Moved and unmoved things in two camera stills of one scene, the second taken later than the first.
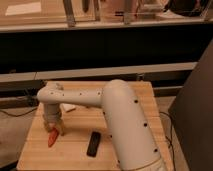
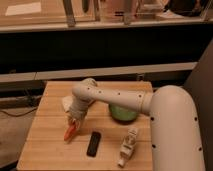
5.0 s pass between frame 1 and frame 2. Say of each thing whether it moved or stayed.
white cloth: stayed
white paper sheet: stayed
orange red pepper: moved
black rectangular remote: stayed
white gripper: moved
